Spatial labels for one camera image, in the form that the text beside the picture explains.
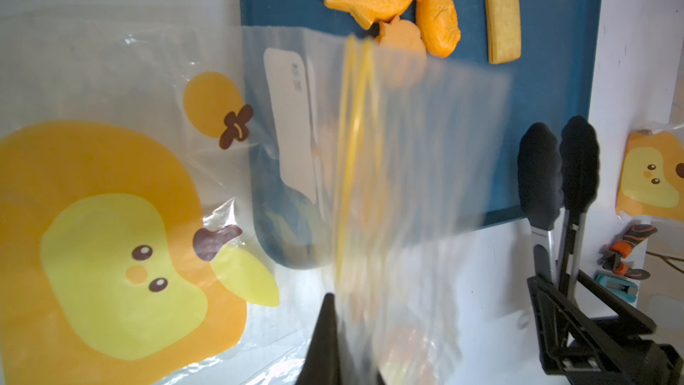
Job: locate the orange duck zip bag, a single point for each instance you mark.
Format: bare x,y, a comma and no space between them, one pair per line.
402,175

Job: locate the clear duck zip bag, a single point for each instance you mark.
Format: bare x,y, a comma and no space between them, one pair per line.
651,182

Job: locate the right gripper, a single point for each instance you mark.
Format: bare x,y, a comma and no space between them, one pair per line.
604,350

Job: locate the yellow square cookie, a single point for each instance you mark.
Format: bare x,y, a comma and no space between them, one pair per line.
504,34

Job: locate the teal small clip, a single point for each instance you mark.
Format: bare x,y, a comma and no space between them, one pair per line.
622,288

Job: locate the orange cookie cluster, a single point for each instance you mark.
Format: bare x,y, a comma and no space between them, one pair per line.
395,0

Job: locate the clear zip bag yellow strip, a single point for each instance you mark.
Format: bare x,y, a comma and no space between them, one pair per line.
161,218

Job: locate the orange handled pliers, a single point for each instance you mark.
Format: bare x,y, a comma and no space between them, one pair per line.
612,259

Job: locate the teal tray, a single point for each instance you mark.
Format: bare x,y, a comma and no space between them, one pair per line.
551,83

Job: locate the black tongs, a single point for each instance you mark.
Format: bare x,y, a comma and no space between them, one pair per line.
558,180

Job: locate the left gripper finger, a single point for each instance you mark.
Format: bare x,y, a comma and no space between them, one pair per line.
322,363

